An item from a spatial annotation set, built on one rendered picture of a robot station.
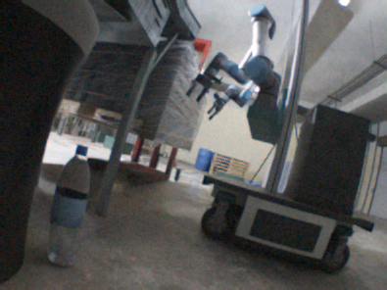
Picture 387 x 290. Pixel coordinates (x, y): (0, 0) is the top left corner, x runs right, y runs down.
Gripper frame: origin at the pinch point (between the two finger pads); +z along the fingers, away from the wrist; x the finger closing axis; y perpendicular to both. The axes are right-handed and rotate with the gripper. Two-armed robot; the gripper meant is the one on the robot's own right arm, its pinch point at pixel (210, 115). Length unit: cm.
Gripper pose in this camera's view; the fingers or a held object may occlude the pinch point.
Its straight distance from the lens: 168.5
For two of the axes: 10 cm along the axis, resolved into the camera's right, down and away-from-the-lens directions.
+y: 7.4, 6.2, -2.7
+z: -6.6, 7.4, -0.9
